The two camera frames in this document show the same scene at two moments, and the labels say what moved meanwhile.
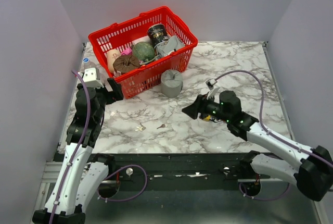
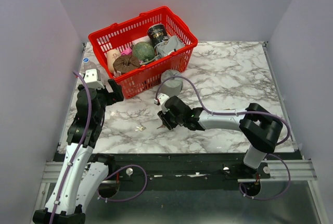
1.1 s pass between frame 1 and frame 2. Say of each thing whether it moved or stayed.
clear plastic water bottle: stayed
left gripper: stayed
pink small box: stayed
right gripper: moved
